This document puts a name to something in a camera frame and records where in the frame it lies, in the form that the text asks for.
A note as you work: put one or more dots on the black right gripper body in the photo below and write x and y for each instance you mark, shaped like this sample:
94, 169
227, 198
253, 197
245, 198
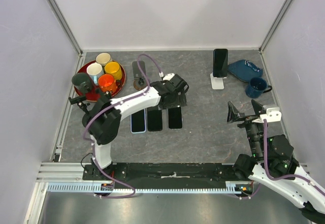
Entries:
251, 127

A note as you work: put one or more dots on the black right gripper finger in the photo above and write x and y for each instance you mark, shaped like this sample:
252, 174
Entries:
233, 113
258, 107

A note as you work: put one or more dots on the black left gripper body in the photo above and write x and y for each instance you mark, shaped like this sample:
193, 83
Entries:
176, 101

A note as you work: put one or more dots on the black phone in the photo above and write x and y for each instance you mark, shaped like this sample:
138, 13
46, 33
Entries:
154, 119
220, 63
175, 118

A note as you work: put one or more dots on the light blue cased phone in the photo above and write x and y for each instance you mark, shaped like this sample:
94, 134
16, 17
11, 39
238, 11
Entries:
138, 122

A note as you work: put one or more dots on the black round-base phone stand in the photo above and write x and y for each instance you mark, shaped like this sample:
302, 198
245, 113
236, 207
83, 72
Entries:
81, 104

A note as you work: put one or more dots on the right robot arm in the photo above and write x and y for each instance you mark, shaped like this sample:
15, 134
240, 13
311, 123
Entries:
272, 163

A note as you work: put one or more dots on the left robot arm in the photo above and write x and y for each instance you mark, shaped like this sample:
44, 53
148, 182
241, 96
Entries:
116, 110

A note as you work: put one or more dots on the white phone stand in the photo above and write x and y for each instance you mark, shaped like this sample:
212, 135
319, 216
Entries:
216, 83

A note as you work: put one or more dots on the round wooden phone stand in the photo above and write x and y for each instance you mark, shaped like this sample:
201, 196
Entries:
139, 80

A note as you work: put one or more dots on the black phone on white stand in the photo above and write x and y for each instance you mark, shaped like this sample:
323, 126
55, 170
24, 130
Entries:
220, 63

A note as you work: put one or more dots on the dark blue ceramic mug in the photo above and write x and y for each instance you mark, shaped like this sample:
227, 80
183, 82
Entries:
256, 87

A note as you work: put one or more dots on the blue shell-shaped plate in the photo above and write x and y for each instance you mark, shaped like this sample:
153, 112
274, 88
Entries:
245, 70

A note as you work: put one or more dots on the yellow mug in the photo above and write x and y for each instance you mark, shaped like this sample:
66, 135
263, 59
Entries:
113, 68

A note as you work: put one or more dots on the orange mug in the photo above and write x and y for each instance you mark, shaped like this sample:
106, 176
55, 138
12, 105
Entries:
108, 83

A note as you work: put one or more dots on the red round tray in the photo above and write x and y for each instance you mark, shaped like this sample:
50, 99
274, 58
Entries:
93, 96

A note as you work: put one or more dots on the cream beige mug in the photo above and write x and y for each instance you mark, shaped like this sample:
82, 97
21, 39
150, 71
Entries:
103, 59

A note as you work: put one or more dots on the dark green mug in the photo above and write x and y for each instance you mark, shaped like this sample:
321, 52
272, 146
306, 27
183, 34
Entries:
82, 82

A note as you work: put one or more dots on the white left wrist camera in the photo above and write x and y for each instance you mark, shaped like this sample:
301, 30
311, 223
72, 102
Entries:
166, 77

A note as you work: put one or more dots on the light blue cable duct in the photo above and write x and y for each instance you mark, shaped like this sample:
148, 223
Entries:
101, 188

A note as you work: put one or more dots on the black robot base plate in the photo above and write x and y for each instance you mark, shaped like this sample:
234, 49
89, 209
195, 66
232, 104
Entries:
173, 175

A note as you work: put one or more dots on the white mug blue handle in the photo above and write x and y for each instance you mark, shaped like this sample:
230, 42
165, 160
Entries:
95, 71

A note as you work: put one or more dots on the aluminium front frame rail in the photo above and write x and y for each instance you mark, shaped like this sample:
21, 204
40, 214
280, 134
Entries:
60, 172

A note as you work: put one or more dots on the aluminium corner frame post right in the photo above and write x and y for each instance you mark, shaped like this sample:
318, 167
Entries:
275, 24

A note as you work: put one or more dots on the aluminium corner frame post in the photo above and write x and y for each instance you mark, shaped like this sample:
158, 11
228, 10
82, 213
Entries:
275, 24
65, 26

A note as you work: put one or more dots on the aluminium corner frame post left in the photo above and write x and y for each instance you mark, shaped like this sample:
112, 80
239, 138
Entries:
65, 26

